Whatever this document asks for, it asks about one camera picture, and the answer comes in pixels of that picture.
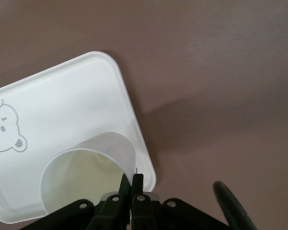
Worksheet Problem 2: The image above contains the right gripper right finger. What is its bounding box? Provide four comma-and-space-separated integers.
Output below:
132, 172, 231, 230

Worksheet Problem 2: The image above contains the white tray with bear print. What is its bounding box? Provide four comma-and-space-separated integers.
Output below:
0, 50, 157, 218

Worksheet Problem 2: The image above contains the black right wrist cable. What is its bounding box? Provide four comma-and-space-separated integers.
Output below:
213, 181, 256, 230

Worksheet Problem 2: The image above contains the white plastic cup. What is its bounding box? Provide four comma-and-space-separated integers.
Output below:
40, 131, 138, 215

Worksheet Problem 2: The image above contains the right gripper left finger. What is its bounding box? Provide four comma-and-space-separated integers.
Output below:
21, 172, 132, 230

